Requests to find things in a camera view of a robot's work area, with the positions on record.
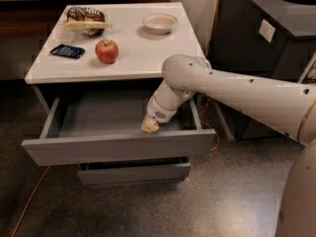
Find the grey drawer cabinet white top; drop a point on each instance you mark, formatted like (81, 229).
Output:
(138, 66)

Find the grey bottom drawer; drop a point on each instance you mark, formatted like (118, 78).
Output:
(137, 172)

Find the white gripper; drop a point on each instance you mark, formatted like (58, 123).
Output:
(158, 112)

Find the dark wooden bench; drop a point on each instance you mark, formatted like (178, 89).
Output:
(37, 18)

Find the white paper bowl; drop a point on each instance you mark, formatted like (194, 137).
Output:
(159, 24)

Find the white label on bin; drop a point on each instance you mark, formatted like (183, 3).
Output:
(266, 30)

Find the grey top drawer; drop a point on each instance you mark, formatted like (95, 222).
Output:
(105, 126)

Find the grey drawer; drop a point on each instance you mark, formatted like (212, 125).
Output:
(137, 172)
(105, 126)

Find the dark blue snack packet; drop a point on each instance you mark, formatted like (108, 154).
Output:
(68, 51)

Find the black trash bin cabinet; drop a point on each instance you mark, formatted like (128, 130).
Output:
(236, 45)

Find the red apple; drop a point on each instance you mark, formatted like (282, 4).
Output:
(107, 51)

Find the brown snack bag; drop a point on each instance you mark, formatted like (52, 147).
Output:
(88, 20)

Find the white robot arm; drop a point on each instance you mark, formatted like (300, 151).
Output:
(288, 108)

